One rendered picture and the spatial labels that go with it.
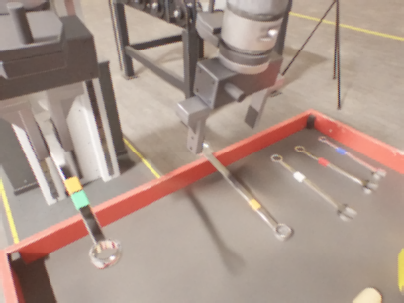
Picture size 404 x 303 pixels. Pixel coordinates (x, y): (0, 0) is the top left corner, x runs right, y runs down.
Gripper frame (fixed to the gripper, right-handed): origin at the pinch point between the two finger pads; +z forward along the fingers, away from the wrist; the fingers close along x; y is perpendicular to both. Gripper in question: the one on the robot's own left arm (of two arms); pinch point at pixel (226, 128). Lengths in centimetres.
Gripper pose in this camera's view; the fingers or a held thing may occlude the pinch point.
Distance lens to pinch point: 53.6
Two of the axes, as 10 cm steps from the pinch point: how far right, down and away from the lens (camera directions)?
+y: 5.9, 6.3, -5.0
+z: -1.2, 6.8, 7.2
